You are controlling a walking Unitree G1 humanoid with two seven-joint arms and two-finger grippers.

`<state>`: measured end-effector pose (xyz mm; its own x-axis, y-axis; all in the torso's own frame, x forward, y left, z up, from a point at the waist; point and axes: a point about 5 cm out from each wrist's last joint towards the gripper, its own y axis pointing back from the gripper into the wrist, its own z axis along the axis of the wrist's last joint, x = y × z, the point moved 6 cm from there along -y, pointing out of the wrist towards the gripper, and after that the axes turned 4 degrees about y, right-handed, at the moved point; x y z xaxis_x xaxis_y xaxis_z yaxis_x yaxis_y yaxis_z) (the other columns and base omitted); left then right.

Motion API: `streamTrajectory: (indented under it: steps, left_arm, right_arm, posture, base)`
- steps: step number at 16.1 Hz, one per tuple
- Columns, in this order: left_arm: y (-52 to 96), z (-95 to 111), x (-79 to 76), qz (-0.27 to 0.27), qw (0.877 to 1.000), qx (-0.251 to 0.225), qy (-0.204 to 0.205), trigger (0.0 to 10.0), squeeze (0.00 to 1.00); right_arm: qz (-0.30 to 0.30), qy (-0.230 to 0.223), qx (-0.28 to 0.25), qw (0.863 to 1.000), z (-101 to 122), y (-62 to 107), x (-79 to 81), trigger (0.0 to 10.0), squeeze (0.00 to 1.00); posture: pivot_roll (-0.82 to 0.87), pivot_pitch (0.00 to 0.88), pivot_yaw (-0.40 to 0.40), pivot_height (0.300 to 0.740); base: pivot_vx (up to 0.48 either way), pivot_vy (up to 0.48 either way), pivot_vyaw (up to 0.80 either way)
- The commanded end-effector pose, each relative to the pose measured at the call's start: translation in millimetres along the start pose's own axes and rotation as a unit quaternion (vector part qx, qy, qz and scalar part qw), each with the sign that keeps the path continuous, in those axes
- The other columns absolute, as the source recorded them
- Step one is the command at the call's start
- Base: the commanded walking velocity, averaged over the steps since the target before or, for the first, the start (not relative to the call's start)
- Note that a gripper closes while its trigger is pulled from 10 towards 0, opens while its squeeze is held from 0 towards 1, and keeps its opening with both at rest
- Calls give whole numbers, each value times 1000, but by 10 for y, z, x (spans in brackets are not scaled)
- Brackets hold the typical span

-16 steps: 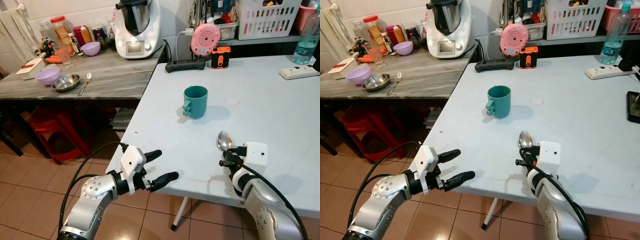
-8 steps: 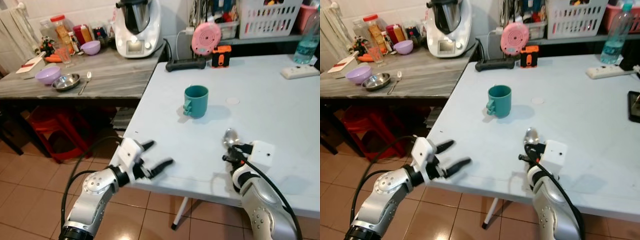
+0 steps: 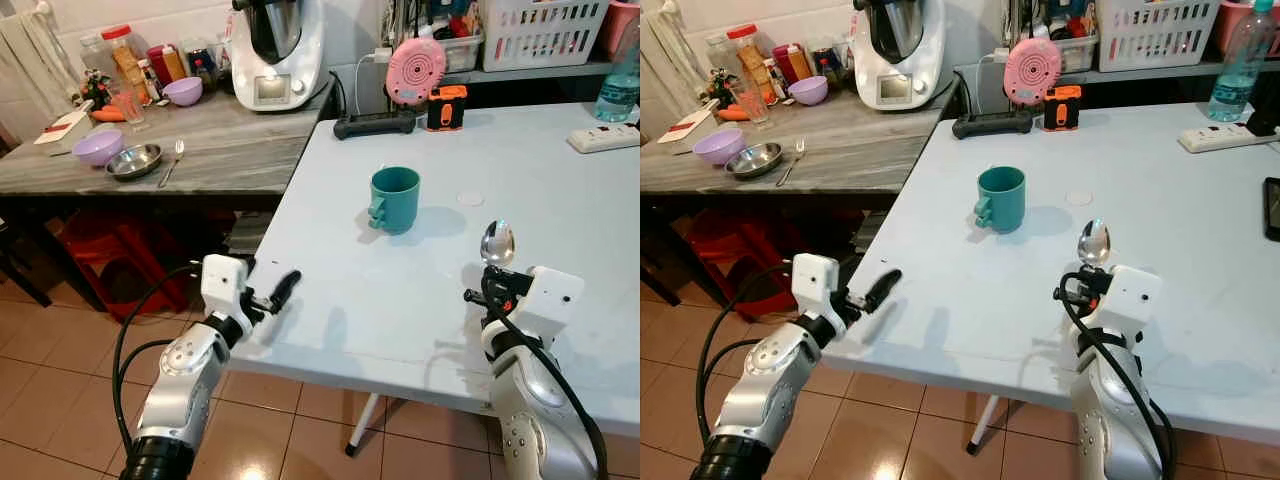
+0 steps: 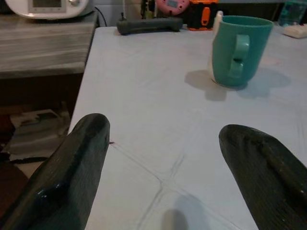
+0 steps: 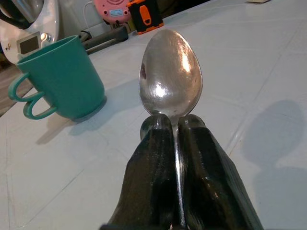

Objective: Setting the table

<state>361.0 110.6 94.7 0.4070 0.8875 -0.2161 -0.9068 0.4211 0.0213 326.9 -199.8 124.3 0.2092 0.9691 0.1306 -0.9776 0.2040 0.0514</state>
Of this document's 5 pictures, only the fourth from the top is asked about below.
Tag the light blue tablecloth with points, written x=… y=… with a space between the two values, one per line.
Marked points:
x=187 y=134

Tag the orange and black tool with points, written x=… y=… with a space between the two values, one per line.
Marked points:
x=202 y=14

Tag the teal translucent container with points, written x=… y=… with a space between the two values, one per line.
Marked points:
x=292 y=12

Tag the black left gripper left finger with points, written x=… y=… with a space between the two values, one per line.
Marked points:
x=67 y=172

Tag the white power strip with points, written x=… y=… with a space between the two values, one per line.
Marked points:
x=295 y=30

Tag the grey wooden side counter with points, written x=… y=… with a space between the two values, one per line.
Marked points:
x=43 y=45

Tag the grey box on floor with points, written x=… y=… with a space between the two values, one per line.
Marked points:
x=36 y=134

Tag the teal and white mug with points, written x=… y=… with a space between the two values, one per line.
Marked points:
x=237 y=50

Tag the pink round toy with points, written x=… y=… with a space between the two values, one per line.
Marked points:
x=172 y=6

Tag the white kitchen appliance with display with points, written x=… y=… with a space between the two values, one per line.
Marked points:
x=48 y=8

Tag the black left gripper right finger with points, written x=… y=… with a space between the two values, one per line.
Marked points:
x=266 y=172

